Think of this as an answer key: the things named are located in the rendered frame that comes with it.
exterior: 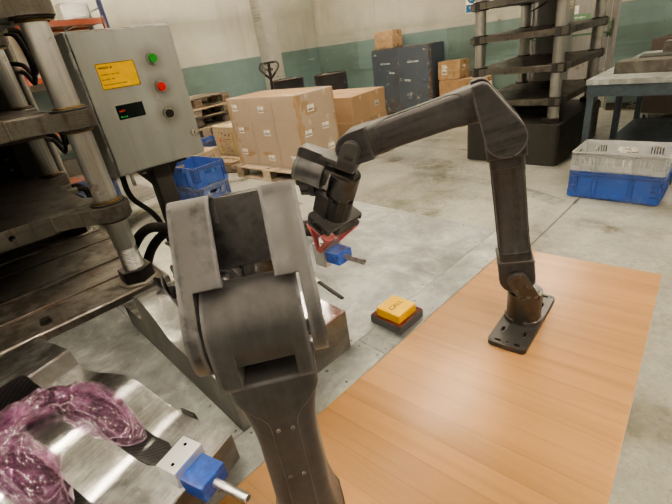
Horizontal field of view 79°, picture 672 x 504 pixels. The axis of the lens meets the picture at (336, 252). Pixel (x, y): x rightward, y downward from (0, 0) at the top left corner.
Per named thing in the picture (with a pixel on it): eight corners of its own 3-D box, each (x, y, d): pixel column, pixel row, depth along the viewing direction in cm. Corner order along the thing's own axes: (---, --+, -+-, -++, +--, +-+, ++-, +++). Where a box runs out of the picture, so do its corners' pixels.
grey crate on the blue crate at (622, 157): (676, 162, 305) (681, 142, 298) (664, 179, 281) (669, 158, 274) (585, 156, 346) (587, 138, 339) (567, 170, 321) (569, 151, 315)
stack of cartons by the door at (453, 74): (494, 111, 667) (496, 54, 630) (484, 115, 648) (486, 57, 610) (447, 111, 725) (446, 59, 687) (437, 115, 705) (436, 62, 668)
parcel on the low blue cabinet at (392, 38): (404, 45, 720) (403, 27, 707) (392, 48, 700) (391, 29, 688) (385, 48, 748) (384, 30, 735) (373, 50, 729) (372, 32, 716)
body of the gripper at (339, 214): (305, 220, 85) (311, 192, 79) (340, 203, 90) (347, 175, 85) (327, 239, 82) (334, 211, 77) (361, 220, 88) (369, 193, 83)
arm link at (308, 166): (285, 185, 77) (298, 123, 71) (300, 171, 85) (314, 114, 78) (342, 207, 76) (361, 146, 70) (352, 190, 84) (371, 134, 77)
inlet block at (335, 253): (373, 268, 88) (370, 245, 85) (358, 278, 85) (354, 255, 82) (331, 255, 97) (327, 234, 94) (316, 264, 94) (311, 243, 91)
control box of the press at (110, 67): (274, 382, 189) (174, 20, 123) (216, 426, 171) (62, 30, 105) (248, 362, 204) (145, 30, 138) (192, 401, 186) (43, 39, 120)
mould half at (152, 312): (351, 346, 83) (342, 290, 77) (244, 432, 68) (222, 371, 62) (223, 277, 117) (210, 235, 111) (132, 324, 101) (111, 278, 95)
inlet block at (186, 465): (264, 493, 55) (255, 467, 52) (240, 530, 51) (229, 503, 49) (194, 460, 61) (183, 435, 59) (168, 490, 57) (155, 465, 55)
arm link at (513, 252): (500, 294, 78) (482, 121, 65) (498, 275, 84) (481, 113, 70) (536, 291, 76) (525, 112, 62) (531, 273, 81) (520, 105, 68)
